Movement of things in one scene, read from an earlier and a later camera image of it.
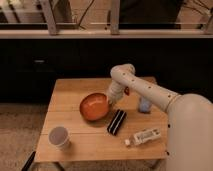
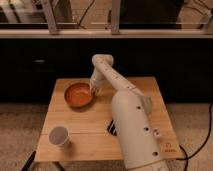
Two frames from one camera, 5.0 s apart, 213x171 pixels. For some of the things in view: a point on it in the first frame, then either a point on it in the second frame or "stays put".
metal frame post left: (46, 4) stays put
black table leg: (27, 164) stays put
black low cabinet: (31, 68) stays put
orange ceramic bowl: (94, 106) → (78, 95)
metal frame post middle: (115, 9) stays put
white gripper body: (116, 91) → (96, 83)
